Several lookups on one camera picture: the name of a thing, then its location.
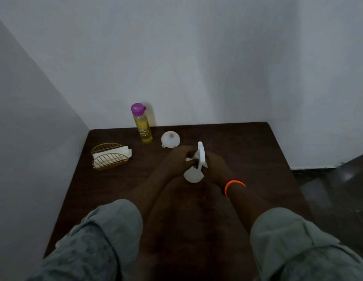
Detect person's left hand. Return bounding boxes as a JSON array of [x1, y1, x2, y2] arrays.
[[163, 145, 198, 177]]

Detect person's right hand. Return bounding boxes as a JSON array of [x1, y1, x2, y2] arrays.
[[201, 151, 235, 192]]

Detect white spray bottle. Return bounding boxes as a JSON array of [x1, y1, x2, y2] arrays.
[[183, 141, 208, 184]]

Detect person's left forearm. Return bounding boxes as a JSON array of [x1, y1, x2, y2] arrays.
[[129, 170, 177, 223]]

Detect person's right forearm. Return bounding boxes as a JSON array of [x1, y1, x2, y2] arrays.
[[227, 183, 273, 234]]

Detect white plastic funnel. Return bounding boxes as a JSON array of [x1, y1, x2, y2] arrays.
[[161, 131, 181, 149]]

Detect orange wristband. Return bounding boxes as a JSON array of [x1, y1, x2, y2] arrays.
[[224, 180, 246, 197]]

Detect dark wooden table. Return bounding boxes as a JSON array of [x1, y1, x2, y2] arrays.
[[43, 122, 314, 281]]

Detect yellow bottle with purple cap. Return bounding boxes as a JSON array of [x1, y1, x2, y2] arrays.
[[131, 103, 153, 144]]

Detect white paper napkins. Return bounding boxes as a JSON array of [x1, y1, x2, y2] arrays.
[[93, 146, 132, 168]]

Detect grey right sleeve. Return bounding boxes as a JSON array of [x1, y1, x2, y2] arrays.
[[250, 207, 363, 281]]

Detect grey sleeve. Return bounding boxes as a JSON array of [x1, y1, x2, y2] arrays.
[[250, 207, 363, 281], [26, 199, 144, 281]]

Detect grey left sleeve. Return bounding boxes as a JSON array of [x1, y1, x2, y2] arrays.
[[26, 199, 144, 281]]

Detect gold wire napkin holder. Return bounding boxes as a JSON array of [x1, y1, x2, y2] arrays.
[[91, 143, 130, 172]]

